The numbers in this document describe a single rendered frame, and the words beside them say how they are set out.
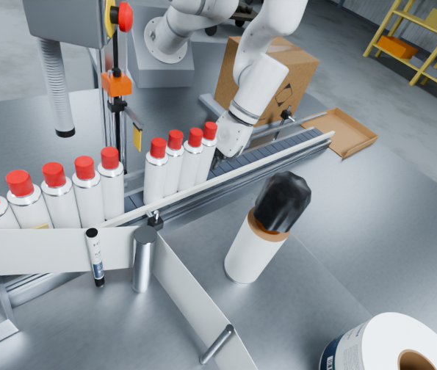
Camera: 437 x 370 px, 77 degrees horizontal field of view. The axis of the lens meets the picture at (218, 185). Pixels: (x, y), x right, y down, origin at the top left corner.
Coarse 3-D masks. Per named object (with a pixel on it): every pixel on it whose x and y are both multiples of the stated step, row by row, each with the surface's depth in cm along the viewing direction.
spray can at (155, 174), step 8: (152, 144) 59; (160, 144) 60; (152, 152) 60; (160, 152) 60; (152, 160) 61; (160, 160) 62; (168, 160) 64; (152, 168) 62; (160, 168) 63; (152, 176) 64; (160, 176) 65; (144, 184) 68; (152, 184) 66; (160, 184) 67; (144, 192) 70; (152, 192) 68; (160, 192) 69; (144, 200) 72; (152, 200) 70
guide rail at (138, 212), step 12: (300, 144) 104; (312, 144) 110; (276, 156) 96; (240, 168) 87; (252, 168) 90; (216, 180) 80; (180, 192) 74; (192, 192) 77; (156, 204) 70; (120, 216) 65; (132, 216) 66
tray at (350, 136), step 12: (336, 108) 146; (312, 120) 136; (324, 120) 139; (336, 120) 143; (348, 120) 143; (324, 132) 131; (336, 132) 134; (348, 132) 137; (360, 132) 140; (372, 132) 136; (336, 144) 126; (348, 144) 129; (360, 144) 131
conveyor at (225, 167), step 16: (272, 144) 106; (288, 144) 109; (240, 160) 95; (256, 160) 97; (208, 176) 86; (240, 176) 89; (176, 192) 78; (128, 208) 71; (160, 208) 73; (128, 224) 68
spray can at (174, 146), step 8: (168, 136) 63; (176, 136) 63; (168, 144) 64; (176, 144) 63; (168, 152) 65; (176, 152) 65; (176, 160) 66; (168, 168) 68; (176, 168) 68; (168, 176) 70; (176, 176) 71; (168, 184) 72; (176, 184) 73; (168, 192) 74
